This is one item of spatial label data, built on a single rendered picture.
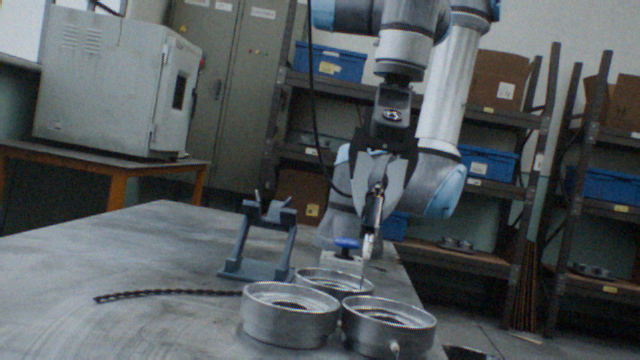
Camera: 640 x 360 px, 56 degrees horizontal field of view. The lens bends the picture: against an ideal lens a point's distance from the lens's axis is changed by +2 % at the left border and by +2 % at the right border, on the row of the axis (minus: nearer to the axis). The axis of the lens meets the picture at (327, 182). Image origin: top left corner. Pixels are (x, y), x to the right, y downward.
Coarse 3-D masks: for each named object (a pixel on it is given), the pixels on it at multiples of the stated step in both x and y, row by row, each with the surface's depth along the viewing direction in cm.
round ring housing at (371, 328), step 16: (352, 304) 68; (368, 304) 69; (384, 304) 70; (400, 304) 69; (352, 320) 61; (368, 320) 60; (384, 320) 67; (400, 320) 66; (416, 320) 67; (432, 320) 65; (352, 336) 61; (368, 336) 60; (384, 336) 60; (400, 336) 60; (416, 336) 60; (432, 336) 62; (368, 352) 61; (384, 352) 60; (400, 352) 60; (416, 352) 61
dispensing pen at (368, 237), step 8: (376, 184) 82; (376, 192) 82; (368, 200) 79; (376, 200) 79; (368, 208) 78; (376, 208) 78; (368, 216) 78; (376, 216) 78; (368, 224) 77; (360, 232) 79; (368, 232) 78; (368, 240) 77; (368, 248) 77; (368, 256) 77; (360, 288) 74
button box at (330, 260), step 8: (320, 256) 87; (328, 256) 88; (336, 256) 88; (344, 256) 88; (352, 256) 90; (320, 264) 86; (328, 264) 86; (336, 264) 86; (344, 264) 86; (352, 264) 86; (360, 264) 86; (352, 272) 86; (360, 272) 86
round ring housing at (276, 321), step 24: (264, 288) 67; (288, 288) 68; (312, 288) 68; (240, 312) 62; (264, 312) 58; (288, 312) 58; (312, 312) 58; (336, 312) 61; (264, 336) 59; (288, 336) 59; (312, 336) 59
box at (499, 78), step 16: (480, 64) 410; (496, 64) 408; (512, 64) 407; (528, 64) 407; (480, 80) 411; (496, 80) 409; (512, 80) 408; (480, 96) 412; (496, 96) 410; (512, 96) 409
